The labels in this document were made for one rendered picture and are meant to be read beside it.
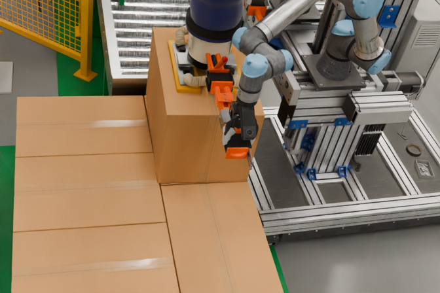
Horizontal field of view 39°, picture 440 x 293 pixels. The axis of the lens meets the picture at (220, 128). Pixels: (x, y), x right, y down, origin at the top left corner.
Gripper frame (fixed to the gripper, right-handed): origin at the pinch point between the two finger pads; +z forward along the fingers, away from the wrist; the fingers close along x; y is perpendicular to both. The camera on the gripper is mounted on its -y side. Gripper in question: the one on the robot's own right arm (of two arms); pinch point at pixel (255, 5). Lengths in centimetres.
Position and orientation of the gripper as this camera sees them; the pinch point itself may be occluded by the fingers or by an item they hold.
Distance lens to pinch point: 292.5
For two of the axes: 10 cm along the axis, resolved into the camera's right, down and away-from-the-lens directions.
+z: -1.7, 7.3, 6.6
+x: 9.7, 0.1, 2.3
